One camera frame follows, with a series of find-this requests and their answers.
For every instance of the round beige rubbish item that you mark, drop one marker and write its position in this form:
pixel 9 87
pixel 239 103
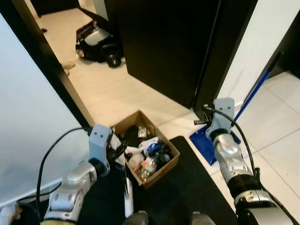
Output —
pixel 136 161

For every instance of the black glossy cabinet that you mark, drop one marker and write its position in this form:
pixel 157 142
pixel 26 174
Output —
pixel 290 47

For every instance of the black door frame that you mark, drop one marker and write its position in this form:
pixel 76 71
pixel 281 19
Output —
pixel 42 56

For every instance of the white crumpled floor object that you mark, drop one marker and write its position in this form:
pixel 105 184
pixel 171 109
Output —
pixel 7 213

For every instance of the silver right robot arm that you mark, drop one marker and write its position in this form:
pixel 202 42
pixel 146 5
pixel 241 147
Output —
pixel 229 159

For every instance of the white stick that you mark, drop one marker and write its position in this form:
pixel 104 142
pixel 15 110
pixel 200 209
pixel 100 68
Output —
pixel 128 199

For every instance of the black floor mat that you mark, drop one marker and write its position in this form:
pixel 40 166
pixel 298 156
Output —
pixel 183 197

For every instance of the small dark floor object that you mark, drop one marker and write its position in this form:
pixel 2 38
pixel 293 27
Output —
pixel 43 30

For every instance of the white crumpled paper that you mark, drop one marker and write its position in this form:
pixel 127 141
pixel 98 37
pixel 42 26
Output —
pixel 140 149

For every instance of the clear plastic bottle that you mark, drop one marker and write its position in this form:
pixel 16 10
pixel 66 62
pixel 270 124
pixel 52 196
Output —
pixel 147 168

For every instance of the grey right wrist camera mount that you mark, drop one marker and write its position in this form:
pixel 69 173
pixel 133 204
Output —
pixel 223 115

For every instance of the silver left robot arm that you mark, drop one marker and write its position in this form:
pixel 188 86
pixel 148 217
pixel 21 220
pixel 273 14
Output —
pixel 70 187

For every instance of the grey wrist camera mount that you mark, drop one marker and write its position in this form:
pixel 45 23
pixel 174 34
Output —
pixel 99 140
pixel 223 115

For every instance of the cardboard box with rubbish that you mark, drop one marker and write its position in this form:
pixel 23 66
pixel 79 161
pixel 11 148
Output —
pixel 161 173

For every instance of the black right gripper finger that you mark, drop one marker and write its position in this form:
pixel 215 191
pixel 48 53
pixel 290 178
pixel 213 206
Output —
pixel 200 122

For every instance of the blue plastic wrapper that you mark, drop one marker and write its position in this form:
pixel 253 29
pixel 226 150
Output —
pixel 153 147

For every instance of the black door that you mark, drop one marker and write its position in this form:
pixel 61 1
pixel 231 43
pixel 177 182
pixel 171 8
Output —
pixel 159 47

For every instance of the black low furniture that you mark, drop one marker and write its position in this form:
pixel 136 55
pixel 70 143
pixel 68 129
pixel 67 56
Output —
pixel 51 4

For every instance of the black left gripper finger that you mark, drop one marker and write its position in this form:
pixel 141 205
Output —
pixel 124 146

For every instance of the black canister vacuum cleaner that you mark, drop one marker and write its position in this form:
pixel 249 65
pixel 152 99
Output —
pixel 96 47

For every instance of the beige slipper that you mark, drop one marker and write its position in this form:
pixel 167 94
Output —
pixel 65 72
pixel 69 64

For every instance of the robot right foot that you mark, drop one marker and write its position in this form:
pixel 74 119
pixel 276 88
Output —
pixel 202 219

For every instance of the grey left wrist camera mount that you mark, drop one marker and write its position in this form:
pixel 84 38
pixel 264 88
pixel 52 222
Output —
pixel 99 140

